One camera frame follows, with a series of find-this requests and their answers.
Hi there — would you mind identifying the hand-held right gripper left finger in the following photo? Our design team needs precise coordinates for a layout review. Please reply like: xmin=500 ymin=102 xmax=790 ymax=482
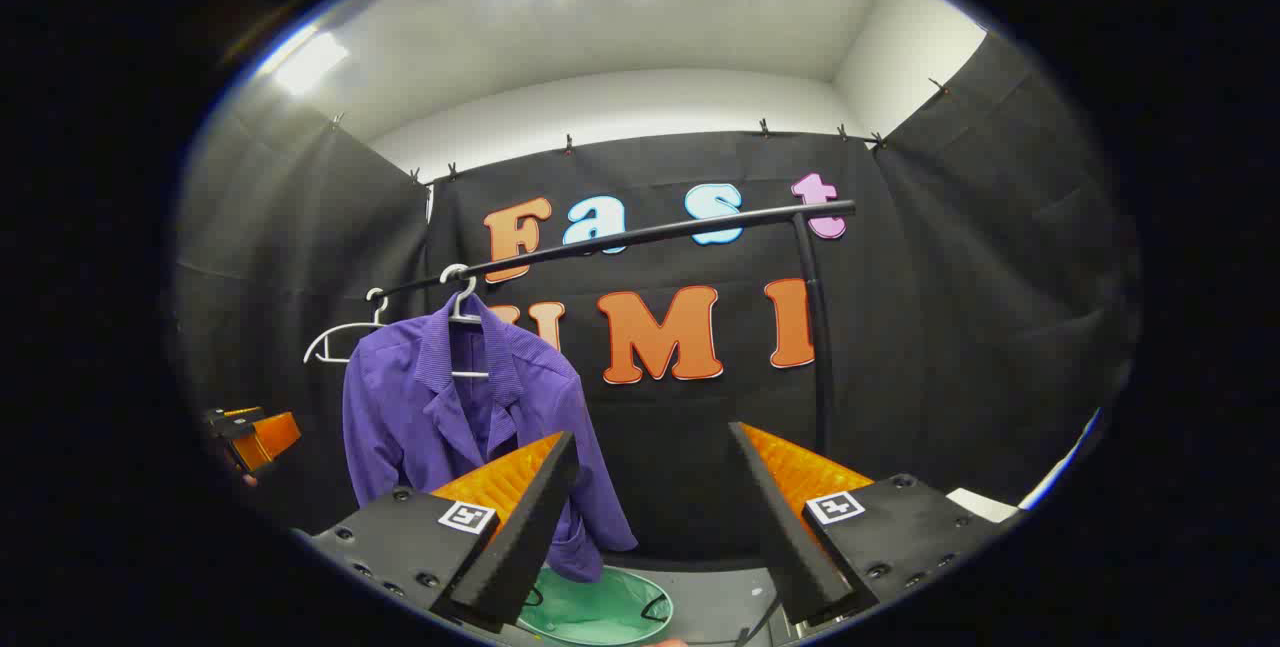
xmin=295 ymin=430 xmax=582 ymax=633

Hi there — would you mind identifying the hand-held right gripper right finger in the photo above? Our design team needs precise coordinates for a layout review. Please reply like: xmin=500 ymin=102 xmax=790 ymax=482
xmin=727 ymin=421 xmax=1023 ymax=628

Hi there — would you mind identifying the green mesh laundry hamper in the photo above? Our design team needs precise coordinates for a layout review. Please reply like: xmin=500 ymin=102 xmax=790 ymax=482
xmin=515 ymin=565 xmax=676 ymax=646

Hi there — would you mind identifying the purple corduroy jacket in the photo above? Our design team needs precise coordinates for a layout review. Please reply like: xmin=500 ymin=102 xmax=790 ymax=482
xmin=342 ymin=292 xmax=639 ymax=584

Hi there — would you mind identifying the white plastic hanger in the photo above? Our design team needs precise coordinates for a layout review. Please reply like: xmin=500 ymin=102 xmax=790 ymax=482
xmin=303 ymin=287 xmax=390 ymax=366
xmin=439 ymin=263 xmax=492 ymax=381

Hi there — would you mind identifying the black clothes rack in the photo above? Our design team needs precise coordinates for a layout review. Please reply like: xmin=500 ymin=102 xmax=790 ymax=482
xmin=378 ymin=199 xmax=858 ymax=458

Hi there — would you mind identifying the white furniture panel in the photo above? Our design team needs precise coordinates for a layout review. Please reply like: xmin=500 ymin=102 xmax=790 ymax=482
xmin=945 ymin=411 xmax=1103 ymax=526

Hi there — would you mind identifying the small ceiling light panel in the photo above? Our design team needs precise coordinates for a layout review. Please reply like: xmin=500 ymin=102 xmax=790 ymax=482
xmin=265 ymin=27 xmax=351 ymax=96

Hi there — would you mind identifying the row of black cloth clips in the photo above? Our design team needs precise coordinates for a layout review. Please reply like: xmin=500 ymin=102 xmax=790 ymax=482
xmin=330 ymin=77 xmax=946 ymax=183

